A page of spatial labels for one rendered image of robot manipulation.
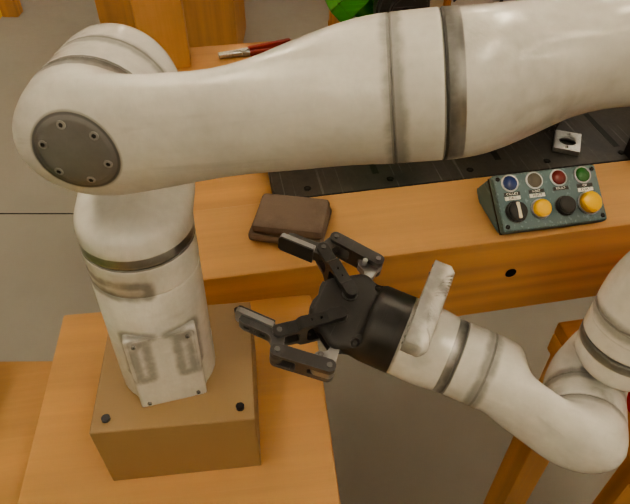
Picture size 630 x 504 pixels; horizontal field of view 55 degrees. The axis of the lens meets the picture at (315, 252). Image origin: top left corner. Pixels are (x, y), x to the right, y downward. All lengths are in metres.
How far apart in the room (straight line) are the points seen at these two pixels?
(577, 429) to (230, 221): 0.51
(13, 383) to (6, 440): 0.08
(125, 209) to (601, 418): 0.41
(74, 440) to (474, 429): 1.20
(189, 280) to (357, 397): 1.24
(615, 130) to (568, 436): 0.68
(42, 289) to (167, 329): 1.63
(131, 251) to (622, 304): 0.36
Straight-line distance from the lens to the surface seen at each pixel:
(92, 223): 0.48
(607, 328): 0.50
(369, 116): 0.35
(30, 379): 0.87
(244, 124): 0.36
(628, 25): 0.42
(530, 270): 0.90
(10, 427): 0.84
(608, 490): 1.49
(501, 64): 0.36
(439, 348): 0.53
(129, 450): 0.63
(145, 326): 0.52
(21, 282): 2.20
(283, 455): 0.67
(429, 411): 1.71
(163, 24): 1.23
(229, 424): 0.59
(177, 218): 0.47
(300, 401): 0.70
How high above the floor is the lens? 1.44
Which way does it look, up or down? 44 degrees down
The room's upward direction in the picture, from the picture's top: straight up
